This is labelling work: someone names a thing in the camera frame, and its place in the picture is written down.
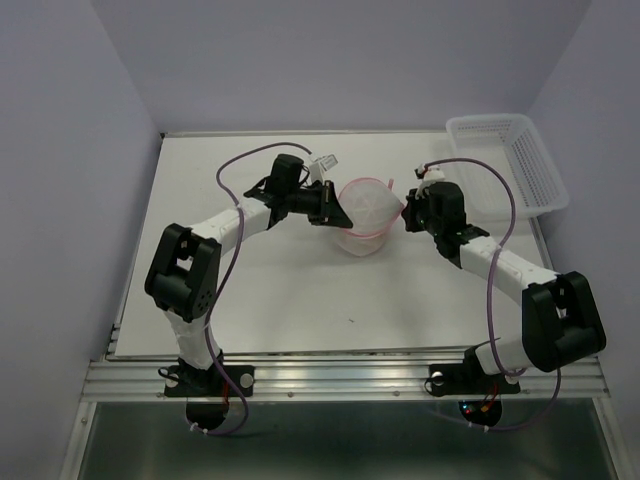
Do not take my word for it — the aluminium mounting rail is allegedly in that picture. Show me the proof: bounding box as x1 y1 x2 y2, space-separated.
79 349 614 401

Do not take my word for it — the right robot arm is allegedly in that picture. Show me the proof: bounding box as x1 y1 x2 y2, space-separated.
401 181 607 390

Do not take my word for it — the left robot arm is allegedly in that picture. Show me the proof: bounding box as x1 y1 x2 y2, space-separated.
144 154 353 394

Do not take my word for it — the white perforated plastic basket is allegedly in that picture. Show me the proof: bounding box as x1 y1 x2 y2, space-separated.
446 113 570 221

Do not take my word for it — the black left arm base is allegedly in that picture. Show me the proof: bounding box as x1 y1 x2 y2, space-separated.
158 360 255 398

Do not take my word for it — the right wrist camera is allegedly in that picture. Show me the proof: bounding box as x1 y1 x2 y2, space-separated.
413 163 446 198

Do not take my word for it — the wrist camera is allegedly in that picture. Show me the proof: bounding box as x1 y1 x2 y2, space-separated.
413 163 446 198
311 154 338 172

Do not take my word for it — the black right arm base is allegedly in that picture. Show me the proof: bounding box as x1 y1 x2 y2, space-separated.
424 346 521 397

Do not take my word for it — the white mesh laundry bag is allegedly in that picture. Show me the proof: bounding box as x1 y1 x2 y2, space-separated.
334 177 404 257

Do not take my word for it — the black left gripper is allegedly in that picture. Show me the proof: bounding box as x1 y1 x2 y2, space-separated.
285 180 351 228

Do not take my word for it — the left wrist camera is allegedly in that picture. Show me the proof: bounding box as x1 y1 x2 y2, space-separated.
311 154 338 172

